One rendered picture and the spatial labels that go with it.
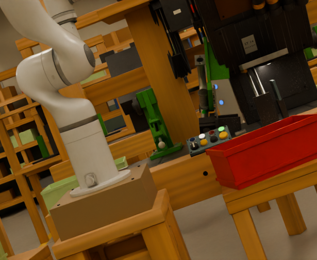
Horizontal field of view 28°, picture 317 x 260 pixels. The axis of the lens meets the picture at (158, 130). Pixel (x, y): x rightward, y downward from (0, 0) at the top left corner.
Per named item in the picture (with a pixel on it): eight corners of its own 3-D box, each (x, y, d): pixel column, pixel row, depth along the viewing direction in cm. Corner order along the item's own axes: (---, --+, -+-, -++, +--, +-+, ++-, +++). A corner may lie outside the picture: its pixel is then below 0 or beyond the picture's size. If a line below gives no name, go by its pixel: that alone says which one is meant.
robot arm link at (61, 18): (53, 20, 215) (57, 29, 215) (47, 18, 206) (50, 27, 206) (77, 11, 214) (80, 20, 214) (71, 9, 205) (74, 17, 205)
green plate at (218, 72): (231, 92, 235) (225, 34, 234) (208, 94, 236) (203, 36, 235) (230, 91, 247) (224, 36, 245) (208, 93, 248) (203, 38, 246)
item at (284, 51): (289, 56, 216) (286, 47, 216) (244, 73, 217) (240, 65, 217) (277, 59, 254) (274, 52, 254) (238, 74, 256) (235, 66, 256)
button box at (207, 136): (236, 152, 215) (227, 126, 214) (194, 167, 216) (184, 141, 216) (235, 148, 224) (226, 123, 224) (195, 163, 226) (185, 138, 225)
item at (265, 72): (320, 98, 250) (290, 15, 248) (246, 125, 253) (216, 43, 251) (313, 96, 268) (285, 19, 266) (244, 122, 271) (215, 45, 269)
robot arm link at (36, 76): (92, 122, 182) (62, 41, 180) (33, 142, 185) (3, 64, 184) (102, 116, 194) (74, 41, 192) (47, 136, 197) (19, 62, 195)
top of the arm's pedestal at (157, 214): (165, 221, 174) (160, 207, 174) (55, 260, 176) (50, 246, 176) (170, 199, 206) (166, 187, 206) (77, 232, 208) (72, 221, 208)
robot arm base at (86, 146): (120, 183, 179) (97, 120, 177) (61, 202, 184) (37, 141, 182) (138, 167, 197) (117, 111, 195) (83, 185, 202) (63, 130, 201)
